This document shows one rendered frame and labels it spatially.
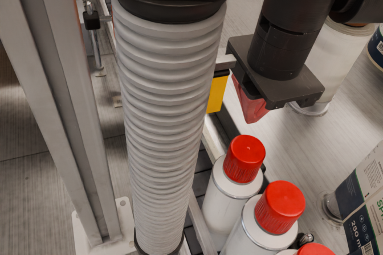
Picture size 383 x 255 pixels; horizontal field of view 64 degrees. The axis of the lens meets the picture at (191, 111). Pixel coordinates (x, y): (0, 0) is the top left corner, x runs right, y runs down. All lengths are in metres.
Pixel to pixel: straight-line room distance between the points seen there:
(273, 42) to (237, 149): 0.10
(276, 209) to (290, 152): 0.31
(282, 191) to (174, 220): 0.12
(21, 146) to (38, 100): 0.39
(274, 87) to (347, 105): 0.40
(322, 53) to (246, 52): 0.23
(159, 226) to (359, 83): 0.65
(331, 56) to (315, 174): 0.19
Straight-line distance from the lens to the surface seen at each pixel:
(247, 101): 0.33
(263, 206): 0.27
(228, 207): 0.32
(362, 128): 0.67
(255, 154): 0.28
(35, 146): 0.62
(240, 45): 0.35
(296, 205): 0.26
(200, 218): 0.37
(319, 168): 0.57
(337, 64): 0.56
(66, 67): 0.22
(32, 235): 0.54
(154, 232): 0.18
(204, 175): 0.49
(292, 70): 0.31
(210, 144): 0.49
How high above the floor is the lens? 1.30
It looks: 48 degrees down
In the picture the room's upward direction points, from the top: 8 degrees clockwise
